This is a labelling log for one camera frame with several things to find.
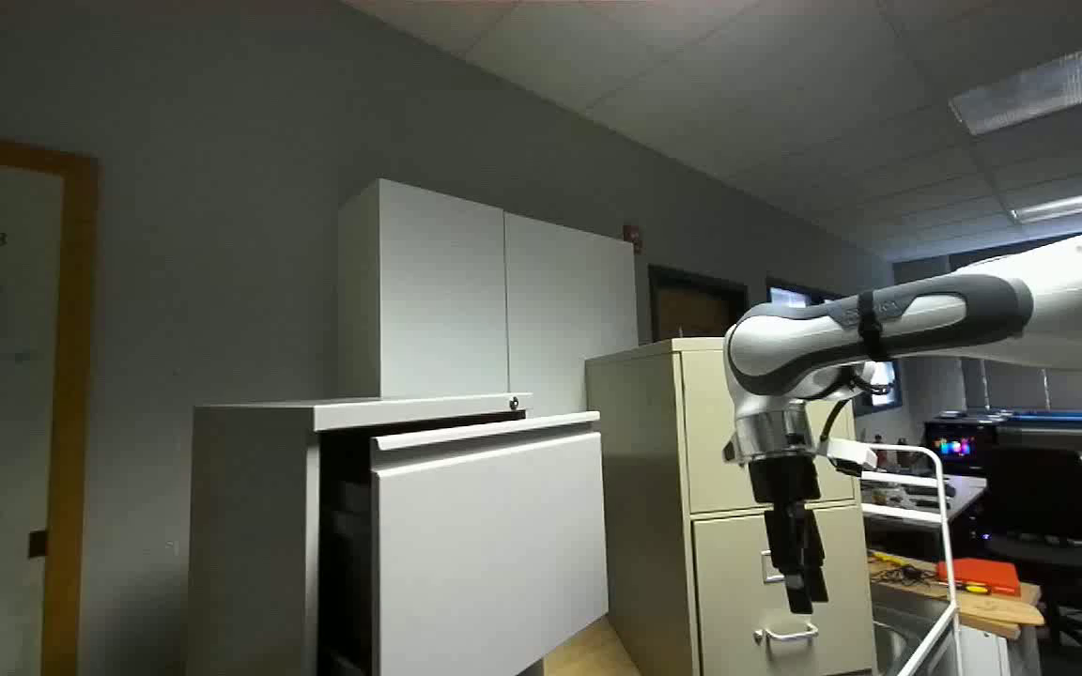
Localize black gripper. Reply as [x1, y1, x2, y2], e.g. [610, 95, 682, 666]
[753, 457, 825, 613]

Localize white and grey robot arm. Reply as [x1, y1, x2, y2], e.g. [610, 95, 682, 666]
[722, 231, 1082, 616]

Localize open white top drawer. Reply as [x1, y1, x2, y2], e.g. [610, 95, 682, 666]
[317, 408, 611, 676]

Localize beige metal filing cabinet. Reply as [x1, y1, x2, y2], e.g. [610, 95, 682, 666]
[585, 338, 874, 676]

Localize orange box on desk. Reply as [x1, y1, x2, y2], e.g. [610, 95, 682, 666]
[937, 557, 1022, 598]

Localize wooden desk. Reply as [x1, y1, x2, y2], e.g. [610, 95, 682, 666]
[868, 550, 1046, 638]

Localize computer with coloured lights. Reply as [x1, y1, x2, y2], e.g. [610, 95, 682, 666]
[925, 422, 1000, 474]

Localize black office chair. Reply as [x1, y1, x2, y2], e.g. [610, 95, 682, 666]
[983, 447, 1082, 644]

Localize dark wooden door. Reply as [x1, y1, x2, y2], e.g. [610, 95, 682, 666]
[650, 266, 747, 338]

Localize tall white storage cabinet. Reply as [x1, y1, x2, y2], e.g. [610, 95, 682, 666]
[339, 180, 639, 414]

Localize ceiling light strip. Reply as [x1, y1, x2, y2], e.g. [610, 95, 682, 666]
[1012, 196, 1082, 224]

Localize white lateral filing cabinet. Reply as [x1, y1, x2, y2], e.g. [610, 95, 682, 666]
[185, 393, 521, 676]

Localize ceiling light panel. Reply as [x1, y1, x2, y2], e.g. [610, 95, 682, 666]
[949, 50, 1082, 134]

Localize wood framed whiteboard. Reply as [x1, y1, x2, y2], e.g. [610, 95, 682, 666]
[0, 140, 99, 676]

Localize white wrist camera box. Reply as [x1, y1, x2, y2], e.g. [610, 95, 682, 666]
[825, 438, 874, 474]

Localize white metal cart frame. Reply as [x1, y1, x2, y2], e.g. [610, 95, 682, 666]
[860, 442, 958, 676]

